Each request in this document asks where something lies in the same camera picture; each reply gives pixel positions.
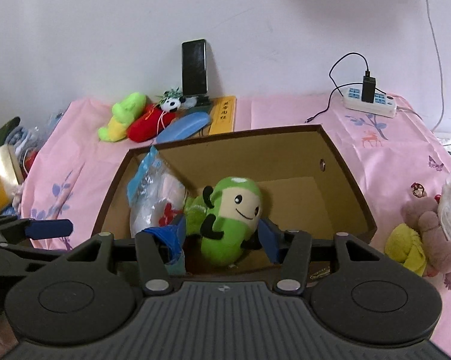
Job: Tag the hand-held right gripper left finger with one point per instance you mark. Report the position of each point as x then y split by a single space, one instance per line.
176 232

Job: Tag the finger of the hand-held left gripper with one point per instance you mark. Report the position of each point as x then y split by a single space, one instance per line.
23 260
49 228

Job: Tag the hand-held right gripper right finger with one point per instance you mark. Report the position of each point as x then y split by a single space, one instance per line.
268 240

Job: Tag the green bean plush toy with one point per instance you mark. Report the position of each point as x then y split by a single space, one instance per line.
229 217

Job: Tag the blue clear plastic packet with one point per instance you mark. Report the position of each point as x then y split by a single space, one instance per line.
150 191

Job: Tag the brown cardboard box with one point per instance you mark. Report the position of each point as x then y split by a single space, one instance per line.
285 168

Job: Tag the pile of plastic bags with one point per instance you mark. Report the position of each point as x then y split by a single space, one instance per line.
27 138

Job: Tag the blue glasses case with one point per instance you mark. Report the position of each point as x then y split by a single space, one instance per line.
184 127

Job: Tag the red plush toy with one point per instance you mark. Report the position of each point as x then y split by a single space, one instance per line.
148 123

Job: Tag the flat yellow box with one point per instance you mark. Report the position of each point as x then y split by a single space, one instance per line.
222 116

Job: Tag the small panda plush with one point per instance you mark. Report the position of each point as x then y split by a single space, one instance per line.
171 102

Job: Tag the pink printed bed sheet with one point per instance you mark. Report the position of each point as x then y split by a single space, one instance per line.
390 157

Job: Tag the pink plush toy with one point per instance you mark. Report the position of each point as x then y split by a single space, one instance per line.
433 236

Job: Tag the black smartphone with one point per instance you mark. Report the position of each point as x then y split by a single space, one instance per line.
194 66

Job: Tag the white power strip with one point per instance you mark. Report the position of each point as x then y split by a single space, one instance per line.
383 107

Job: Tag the black charger plug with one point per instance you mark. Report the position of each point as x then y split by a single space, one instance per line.
368 88

